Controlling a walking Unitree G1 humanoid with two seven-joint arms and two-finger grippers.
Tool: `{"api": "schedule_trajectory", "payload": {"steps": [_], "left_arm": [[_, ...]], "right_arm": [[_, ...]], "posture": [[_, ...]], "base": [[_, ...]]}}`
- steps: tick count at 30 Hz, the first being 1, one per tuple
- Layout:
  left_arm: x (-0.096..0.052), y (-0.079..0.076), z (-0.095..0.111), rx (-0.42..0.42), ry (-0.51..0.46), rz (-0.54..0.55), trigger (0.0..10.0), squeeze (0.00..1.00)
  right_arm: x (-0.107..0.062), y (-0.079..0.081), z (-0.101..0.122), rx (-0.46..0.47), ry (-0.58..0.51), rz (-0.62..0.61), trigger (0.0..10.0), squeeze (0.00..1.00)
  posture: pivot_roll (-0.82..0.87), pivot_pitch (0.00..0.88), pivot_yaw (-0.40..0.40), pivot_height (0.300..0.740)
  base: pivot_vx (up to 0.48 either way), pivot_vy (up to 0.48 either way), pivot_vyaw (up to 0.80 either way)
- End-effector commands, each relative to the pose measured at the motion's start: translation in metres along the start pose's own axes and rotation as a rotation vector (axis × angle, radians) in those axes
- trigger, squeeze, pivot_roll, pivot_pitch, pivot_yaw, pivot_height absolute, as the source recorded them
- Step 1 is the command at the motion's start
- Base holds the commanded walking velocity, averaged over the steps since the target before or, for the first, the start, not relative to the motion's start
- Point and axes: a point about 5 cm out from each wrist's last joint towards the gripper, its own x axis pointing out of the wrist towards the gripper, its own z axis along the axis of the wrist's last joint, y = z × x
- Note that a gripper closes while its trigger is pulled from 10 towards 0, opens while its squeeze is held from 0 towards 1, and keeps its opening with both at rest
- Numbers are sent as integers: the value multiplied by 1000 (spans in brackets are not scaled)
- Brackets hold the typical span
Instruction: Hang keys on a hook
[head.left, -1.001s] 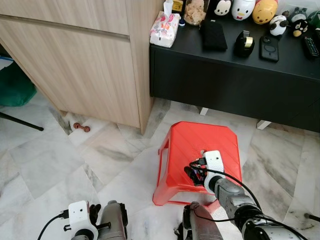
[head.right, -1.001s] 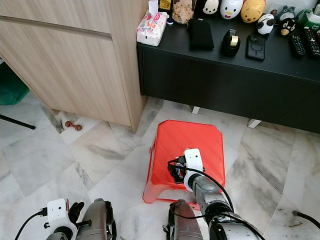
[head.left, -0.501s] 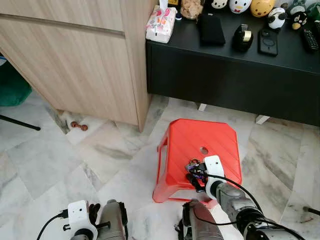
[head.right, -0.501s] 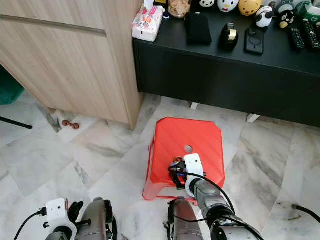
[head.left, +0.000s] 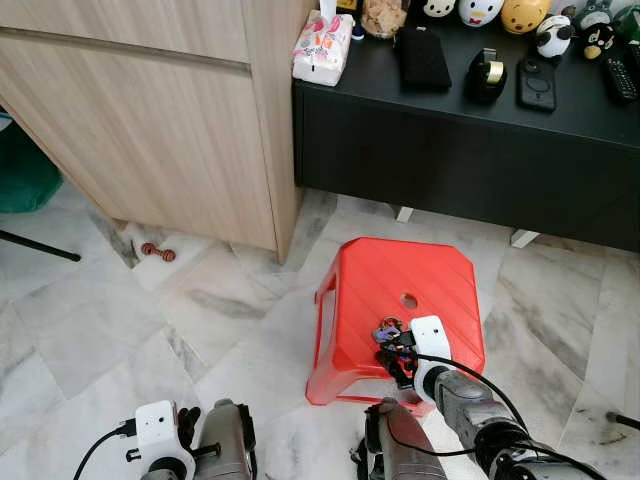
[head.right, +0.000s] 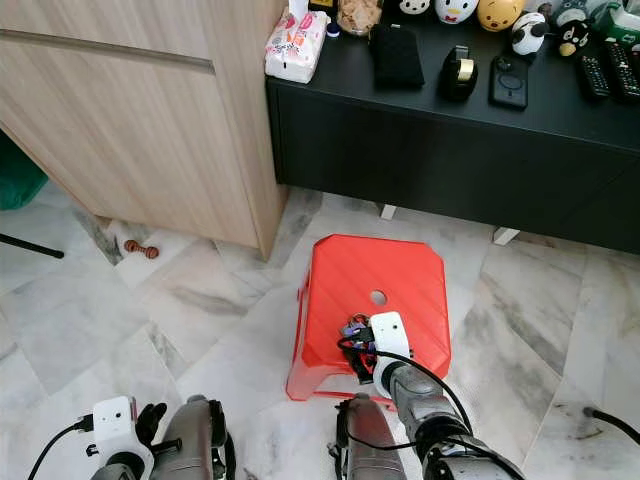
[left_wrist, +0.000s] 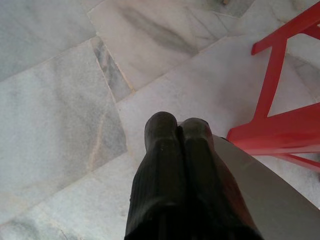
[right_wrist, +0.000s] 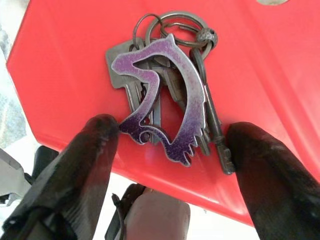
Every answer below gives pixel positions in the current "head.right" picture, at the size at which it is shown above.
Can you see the bunch of keys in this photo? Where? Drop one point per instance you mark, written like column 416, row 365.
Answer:
column 355, row 325

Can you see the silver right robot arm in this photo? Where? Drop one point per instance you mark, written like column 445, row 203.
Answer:
column 435, row 410

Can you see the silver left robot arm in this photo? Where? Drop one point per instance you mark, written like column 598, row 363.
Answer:
column 122, row 470

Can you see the grey right robot leg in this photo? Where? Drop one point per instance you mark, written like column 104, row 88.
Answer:
column 368, row 440

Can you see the red plastic stool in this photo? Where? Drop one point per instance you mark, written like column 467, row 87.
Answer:
column 375, row 270

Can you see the small brown dumbbell toy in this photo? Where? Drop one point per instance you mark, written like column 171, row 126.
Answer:
column 141, row 249

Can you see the thin black rod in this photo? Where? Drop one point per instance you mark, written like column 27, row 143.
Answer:
column 32, row 245

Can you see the black low sideboard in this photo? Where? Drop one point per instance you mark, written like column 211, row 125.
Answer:
column 450, row 160

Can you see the green bag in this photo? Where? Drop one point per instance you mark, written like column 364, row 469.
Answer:
column 20, row 178

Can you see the light wooden cabinet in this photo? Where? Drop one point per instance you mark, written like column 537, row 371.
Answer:
column 140, row 130

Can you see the black tape dispenser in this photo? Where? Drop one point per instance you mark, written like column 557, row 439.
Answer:
column 458, row 75

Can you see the black fabric pouch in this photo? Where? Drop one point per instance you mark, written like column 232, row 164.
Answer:
column 396, row 56

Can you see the pink white tissue pack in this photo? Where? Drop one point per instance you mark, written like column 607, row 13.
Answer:
column 296, row 48

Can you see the black phone case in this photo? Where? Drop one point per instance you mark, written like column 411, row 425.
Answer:
column 509, row 82

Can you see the clear jar with snacks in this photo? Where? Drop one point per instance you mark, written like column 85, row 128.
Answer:
column 358, row 14

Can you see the small white spotted figurine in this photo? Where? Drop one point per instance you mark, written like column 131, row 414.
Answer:
column 414, row 5

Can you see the white black panda figurine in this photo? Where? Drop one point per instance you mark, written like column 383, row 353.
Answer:
column 527, row 35

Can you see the black remote control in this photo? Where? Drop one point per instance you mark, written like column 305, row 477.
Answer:
column 624, row 70
column 591, row 77

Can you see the yellow round figurine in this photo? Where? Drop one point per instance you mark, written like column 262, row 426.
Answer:
column 500, row 12

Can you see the black bear figurine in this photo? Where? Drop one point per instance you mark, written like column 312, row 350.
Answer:
column 573, row 40

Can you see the grey totoro figurine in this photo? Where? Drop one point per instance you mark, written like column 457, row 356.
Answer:
column 571, row 10

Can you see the green toy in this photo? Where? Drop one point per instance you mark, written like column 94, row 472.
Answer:
column 618, row 18

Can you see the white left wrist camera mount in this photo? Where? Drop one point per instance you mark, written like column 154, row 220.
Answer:
column 115, row 420

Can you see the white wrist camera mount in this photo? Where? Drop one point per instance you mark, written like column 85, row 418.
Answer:
column 115, row 420
column 390, row 340

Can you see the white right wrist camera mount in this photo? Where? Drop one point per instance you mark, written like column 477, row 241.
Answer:
column 390, row 340

